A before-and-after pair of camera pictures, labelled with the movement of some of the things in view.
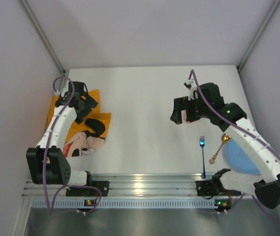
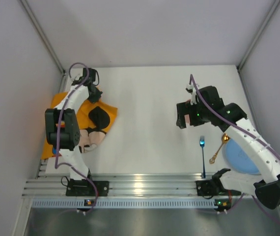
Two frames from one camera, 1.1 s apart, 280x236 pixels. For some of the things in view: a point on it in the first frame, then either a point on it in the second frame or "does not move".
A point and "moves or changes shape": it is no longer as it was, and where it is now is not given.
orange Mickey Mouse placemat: [82, 139] moves or changes shape
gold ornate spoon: [225, 137] does not move
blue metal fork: [202, 141] does not move
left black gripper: [88, 108] → [95, 94]
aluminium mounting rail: [172, 185] does not move
